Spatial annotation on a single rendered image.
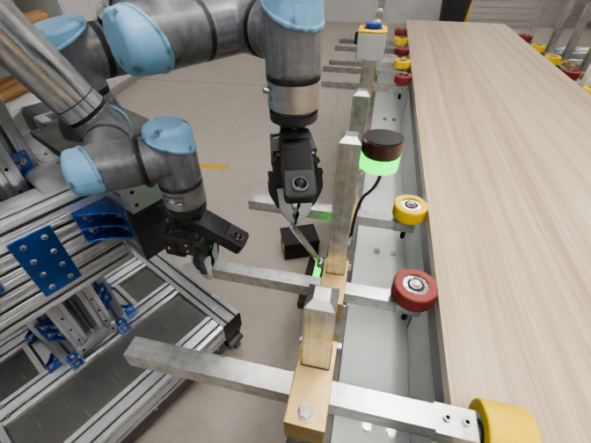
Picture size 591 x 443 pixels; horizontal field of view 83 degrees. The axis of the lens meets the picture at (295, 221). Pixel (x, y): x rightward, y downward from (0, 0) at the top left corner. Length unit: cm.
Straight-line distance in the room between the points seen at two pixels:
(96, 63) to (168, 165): 39
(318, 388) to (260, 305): 128
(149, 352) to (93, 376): 96
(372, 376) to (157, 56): 76
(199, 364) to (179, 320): 99
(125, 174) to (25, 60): 21
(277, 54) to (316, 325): 33
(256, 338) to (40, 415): 79
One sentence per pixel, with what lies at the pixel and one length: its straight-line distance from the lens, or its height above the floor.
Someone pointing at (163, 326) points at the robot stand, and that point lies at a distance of 150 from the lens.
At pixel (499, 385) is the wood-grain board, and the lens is 62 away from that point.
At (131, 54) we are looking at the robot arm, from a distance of 45.
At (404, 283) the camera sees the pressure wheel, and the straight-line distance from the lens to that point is 67.
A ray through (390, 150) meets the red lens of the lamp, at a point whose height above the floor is 117.
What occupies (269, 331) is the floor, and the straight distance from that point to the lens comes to 164.
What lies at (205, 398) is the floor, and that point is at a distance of 155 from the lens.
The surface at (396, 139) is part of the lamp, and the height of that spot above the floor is 117.
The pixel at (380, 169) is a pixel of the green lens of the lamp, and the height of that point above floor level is 114.
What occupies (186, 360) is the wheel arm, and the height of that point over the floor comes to 96.
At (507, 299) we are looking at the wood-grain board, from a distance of 73.
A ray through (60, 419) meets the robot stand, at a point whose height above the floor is 21.
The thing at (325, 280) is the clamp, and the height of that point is 87.
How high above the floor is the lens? 140
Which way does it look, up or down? 41 degrees down
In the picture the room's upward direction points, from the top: straight up
